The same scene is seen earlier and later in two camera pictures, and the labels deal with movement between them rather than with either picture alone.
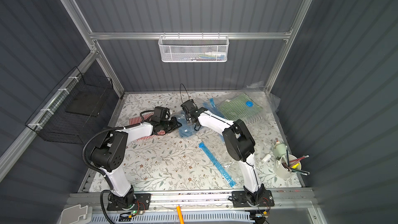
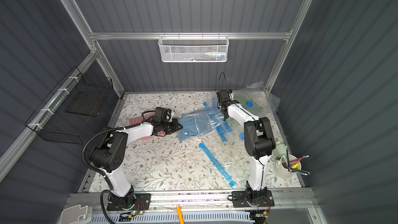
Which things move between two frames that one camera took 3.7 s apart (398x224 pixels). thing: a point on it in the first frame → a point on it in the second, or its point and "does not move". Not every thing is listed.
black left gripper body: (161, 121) does not move
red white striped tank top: (140, 120) does not move
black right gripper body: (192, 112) → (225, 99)
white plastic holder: (76, 215) does not move
